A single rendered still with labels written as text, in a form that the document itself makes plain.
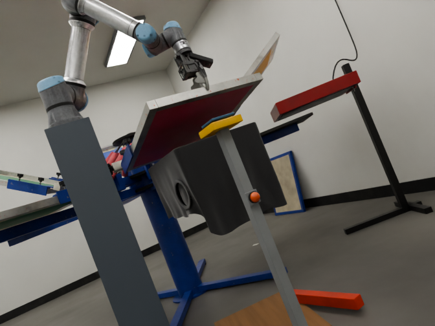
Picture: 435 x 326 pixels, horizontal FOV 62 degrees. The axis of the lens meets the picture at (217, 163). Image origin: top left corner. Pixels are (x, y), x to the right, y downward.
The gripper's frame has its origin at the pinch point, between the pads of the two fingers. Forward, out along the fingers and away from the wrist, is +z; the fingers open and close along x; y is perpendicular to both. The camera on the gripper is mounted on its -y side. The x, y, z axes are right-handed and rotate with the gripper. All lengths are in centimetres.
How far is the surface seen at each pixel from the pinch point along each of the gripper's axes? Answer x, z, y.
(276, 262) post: 10, 77, 12
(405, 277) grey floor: -7, 115, -55
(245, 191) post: 14, 49, 13
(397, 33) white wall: -36, -21, -200
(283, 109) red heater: -65, 0, -89
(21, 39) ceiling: -248, -228, 36
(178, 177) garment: -19.0, 28.7, 22.1
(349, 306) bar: -8, 111, -21
